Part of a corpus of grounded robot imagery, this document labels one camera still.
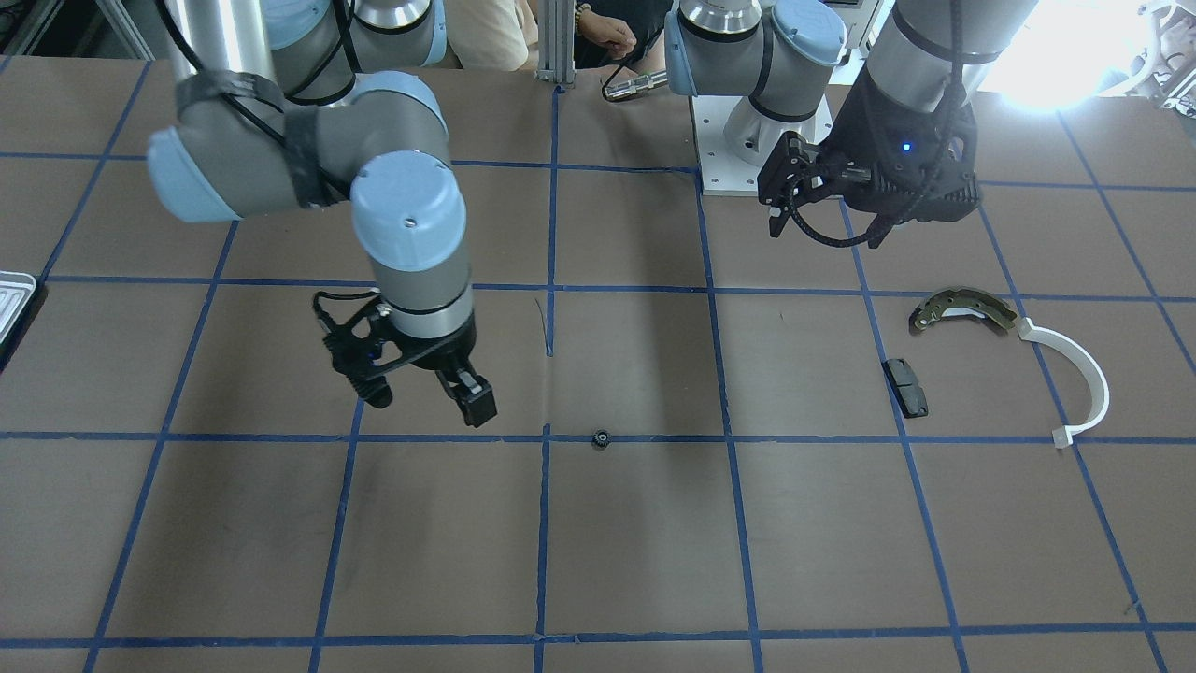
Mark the olive curved brake shoe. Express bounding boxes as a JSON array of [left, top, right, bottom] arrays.
[[908, 286, 1020, 334]]

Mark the white curved plastic bracket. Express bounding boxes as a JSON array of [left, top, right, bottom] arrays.
[[1013, 316, 1111, 449]]

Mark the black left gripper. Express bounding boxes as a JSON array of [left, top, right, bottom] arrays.
[[757, 69, 982, 249]]

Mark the aluminium frame post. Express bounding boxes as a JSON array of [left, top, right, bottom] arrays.
[[535, 0, 576, 88]]

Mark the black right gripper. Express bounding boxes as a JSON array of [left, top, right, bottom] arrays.
[[323, 299, 498, 427]]

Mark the grey brake pad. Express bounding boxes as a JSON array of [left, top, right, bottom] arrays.
[[881, 357, 930, 420]]

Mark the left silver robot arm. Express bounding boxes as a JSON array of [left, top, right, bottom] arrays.
[[663, 1, 1035, 249]]

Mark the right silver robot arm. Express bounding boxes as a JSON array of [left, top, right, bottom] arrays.
[[147, 1, 498, 427]]

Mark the small black bearing gear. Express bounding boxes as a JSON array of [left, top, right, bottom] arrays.
[[592, 430, 612, 451]]

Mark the seated person beige shirt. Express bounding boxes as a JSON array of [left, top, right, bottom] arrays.
[[439, 0, 675, 77]]

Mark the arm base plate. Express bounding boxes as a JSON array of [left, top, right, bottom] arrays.
[[690, 93, 842, 197]]

